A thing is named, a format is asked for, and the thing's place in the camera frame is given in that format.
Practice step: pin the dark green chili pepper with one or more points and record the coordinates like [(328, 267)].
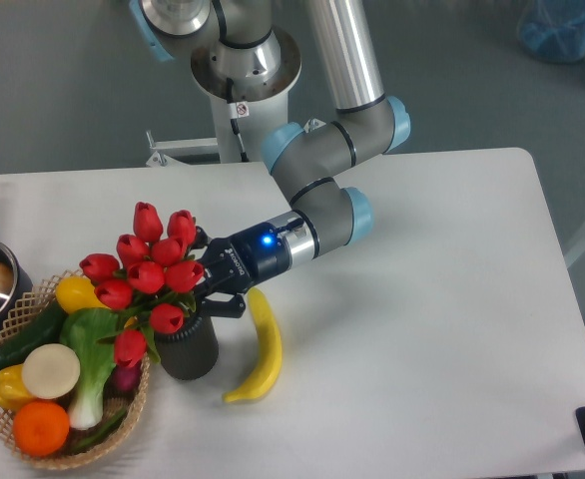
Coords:
[(99, 435)]

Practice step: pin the yellow squash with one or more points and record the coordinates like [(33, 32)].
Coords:
[(101, 307)]

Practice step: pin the red tulip bouquet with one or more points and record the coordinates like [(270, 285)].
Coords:
[(149, 282)]

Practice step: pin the yellow banana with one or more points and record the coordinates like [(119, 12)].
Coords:
[(267, 370)]

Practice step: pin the green bok choy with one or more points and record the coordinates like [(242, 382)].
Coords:
[(82, 332)]

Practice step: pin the blue plastic bag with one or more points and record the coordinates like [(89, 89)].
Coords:
[(553, 31)]

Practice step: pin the green cucumber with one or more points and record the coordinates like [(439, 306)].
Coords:
[(45, 328)]

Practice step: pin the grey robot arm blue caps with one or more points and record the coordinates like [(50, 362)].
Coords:
[(303, 160)]

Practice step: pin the orange fruit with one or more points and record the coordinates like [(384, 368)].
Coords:
[(41, 428)]

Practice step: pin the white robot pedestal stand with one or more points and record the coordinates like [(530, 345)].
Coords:
[(248, 90)]

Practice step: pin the yellow bell pepper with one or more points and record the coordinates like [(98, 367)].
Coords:
[(13, 393)]

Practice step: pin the woven wicker basket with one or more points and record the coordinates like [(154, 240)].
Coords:
[(26, 309)]

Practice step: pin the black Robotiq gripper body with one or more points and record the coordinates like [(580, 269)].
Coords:
[(236, 263)]

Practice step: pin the dark grey ribbed vase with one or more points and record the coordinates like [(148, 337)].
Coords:
[(192, 351)]

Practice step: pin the purple sweet potato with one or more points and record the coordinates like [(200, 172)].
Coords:
[(126, 379)]

